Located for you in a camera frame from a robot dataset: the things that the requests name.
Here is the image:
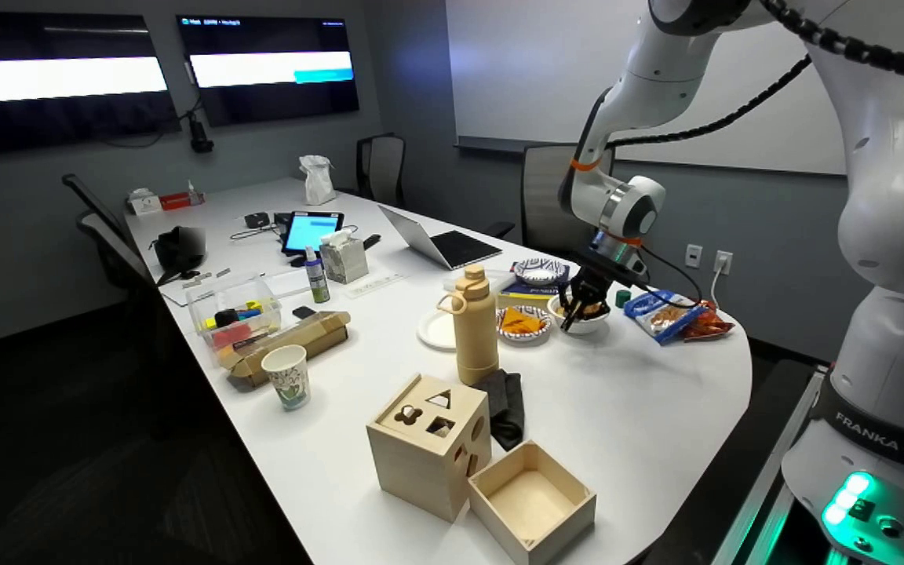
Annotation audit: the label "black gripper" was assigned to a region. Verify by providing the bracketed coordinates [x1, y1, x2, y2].
[557, 259, 632, 334]

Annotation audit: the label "white plastic bowl brown snacks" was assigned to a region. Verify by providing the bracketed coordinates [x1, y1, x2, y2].
[542, 293, 609, 340]

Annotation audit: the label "silver foil bowl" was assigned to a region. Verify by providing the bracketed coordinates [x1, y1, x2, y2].
[508, 259, 571, 289]

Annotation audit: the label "white bowl orange snacks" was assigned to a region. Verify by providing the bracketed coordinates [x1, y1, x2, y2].
[492, 303, 554, 347]

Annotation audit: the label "bowl with food items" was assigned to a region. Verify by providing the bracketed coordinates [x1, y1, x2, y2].
[635, 240, 708, 309]

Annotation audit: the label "blue snack bag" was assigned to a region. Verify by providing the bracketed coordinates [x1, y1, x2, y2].
[620, 289, 705, 347]

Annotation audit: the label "tan water bottle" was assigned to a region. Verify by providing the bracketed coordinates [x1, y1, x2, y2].
[437, 265, 505, 390]

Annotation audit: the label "black office chair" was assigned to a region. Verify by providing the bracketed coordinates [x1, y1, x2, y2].
[517, 142, 605, 248]
[58, 171, 158, 303]
[354, 131, 412, 211]

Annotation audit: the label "dark grey cloth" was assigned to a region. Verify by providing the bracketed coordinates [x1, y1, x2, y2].
[481, 369, 529, 452]

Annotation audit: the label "red snack bag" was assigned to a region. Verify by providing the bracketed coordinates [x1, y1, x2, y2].
[680, 303, 737, 347]

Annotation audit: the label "white plate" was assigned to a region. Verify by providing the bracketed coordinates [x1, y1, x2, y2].
[415, 311, 460, 355]

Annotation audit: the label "silver laptop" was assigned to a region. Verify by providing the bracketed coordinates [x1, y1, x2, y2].
[375, 202, 505, 274]

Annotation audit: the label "open wooden box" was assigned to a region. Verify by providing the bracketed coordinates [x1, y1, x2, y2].
[465, 437, 598, 565]

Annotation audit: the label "wooden shape sorter cube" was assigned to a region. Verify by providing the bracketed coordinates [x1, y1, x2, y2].
[364, 375, 497, 526]

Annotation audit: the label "small white box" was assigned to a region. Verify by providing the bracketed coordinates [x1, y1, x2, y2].
[318, 230, 369, 285]

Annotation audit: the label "small green bottle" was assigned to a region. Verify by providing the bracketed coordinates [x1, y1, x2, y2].
[305, 253, 331, 309]

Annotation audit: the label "black tablet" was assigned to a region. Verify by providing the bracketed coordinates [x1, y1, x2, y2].
[278, 209, 349, 260]

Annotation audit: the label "brown cardboard box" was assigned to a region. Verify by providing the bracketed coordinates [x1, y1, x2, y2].
[221, 309, 354, 393]

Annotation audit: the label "white plastic bag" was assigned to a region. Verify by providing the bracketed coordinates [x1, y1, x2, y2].
[295, 151, 334, 209]

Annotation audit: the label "clear plastic marker container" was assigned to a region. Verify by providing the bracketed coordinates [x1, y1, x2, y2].
[185, 276, 286, 355]

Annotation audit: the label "black bag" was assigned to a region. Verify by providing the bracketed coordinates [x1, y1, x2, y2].
[149, 223, 210, 285]

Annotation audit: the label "red flat packet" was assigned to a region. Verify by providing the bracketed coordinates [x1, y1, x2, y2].
[158, 185, 207, 214]

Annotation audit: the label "white tissue box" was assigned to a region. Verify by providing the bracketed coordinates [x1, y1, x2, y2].
[123, 185, 167, 220]

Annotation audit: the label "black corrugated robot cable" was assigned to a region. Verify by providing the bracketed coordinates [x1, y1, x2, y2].
[573, 0, 904, 183]

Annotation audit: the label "wall monitor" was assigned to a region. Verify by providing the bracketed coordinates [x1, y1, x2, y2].
[0, 9, 182, 160]
[176, 14, 364, 129]

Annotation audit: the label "black conference camera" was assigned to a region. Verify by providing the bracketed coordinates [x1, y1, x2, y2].
[182, 104, 217, 157]

